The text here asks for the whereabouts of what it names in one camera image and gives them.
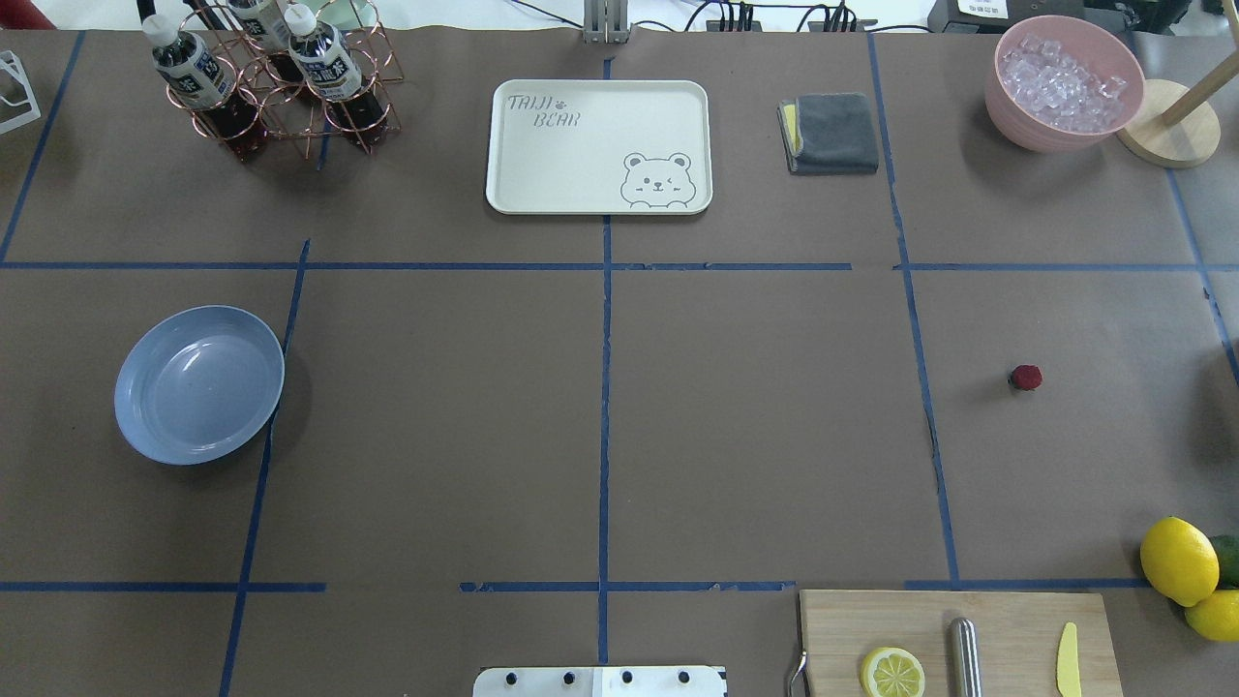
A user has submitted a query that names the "small yellow lemon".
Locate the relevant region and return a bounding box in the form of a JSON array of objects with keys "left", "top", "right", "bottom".
[{"left": 1183, "top": 591, "right": 1238, "bottom": 643}]

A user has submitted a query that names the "white wire cup rack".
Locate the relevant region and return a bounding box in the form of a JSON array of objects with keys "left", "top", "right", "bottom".
[{"left": 1, "top": 51, "right": 43, "bottom": 134}]

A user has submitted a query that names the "aluminium frame post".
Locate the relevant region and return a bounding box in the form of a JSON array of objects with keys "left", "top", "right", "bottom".
[{"left": 584, "top": 0, "right": 631, "bottom": 45}]

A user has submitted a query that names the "blue plastic plate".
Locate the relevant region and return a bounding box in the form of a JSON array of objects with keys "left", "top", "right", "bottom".
[{"left": 112, "top": 305, "right": 285, "bottom": 467}]

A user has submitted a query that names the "pink bowl of ice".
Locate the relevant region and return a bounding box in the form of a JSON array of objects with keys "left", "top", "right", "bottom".
[{"left": 985, "top": 15, "right": 1145, "bottom": 154}]

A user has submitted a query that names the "red strawberry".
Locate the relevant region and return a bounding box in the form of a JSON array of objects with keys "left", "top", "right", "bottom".
[{"left": 1009, "top": 363, "right": 1044, "bottom": 391}]

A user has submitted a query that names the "yellow plastic knife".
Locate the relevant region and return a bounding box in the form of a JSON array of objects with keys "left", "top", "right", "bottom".
[{"left": 1056, "top": 621, "right": 1080, "bottom": 697}]

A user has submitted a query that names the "dark tea bottle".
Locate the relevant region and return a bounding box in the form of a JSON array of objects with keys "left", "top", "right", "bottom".
[
  {"left": 284, "top": 2, "right": 388, "bottom": 149},
  {"left": 141, "top": 14, "right": 266, "bottom": 162},
  {"left": 227, "top": 1, "right": 304, "bottom": 83}
]

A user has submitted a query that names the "dark tea bottle left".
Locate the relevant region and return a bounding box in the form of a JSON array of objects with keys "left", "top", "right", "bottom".
[{"left": 141, "top": 14, "right": 266, "bottom": 162}]

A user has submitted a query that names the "wooden cutting board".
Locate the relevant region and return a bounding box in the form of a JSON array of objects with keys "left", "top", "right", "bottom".
[{"left": 800, "top": 591, "right": 1123, "bottom": 696}]

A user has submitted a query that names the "copper wire bottle rack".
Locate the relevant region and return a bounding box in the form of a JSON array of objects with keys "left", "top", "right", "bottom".
[{"left": 138, "top": 1, "right": 404, "bottom": 154}]

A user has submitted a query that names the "lemon half slice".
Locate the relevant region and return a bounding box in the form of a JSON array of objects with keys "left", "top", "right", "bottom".
[{"left": 857, "top": 646, "right": 926, "bottom": 697}]

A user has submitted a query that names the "dark tea bottle rear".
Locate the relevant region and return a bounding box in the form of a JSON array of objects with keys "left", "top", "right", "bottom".
[{"left": 227, "top": 1, "right": 304, "bottom": 83}]

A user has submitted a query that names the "large yellow lemon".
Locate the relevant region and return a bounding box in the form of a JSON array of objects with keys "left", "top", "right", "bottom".
[{"left": 1140, "top": 516, "right": 1220, "bottom": 608}]

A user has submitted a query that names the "dark tea bottle right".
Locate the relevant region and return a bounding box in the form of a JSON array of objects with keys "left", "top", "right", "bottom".
[{"left": 284, "top": 2, "right": 388, "bottom": 149}]

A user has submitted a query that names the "grey folded cloth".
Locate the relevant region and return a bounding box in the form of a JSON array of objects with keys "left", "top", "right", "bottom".
[{"left": 777, "top": 93, "right": 878, "bottom": 175}]

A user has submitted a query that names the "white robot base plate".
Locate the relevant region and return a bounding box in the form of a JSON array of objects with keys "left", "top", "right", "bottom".
[{"left": 472, "top": 665, "right": 729, "bottom": 696}]

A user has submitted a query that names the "wooden stand with pole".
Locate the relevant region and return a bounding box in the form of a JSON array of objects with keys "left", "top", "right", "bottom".
[{"left": 1118, "top": 51, "right": 1238, "bottom": 168}]

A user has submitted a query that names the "green lime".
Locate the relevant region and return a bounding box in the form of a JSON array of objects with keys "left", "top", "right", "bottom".
[{"left": 1209, "top": 534, "right": 1239, "bottom": 591}]

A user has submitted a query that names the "cream bear tray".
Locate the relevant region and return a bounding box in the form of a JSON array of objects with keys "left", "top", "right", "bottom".
[{"left": 484, "top": 79, "right": 712, "bottom": 215}]

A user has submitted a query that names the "steel handled knife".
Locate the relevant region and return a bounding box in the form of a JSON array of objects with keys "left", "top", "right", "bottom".
[{"left": 949, "top": 617, "right": 983, "bottom": 696}]

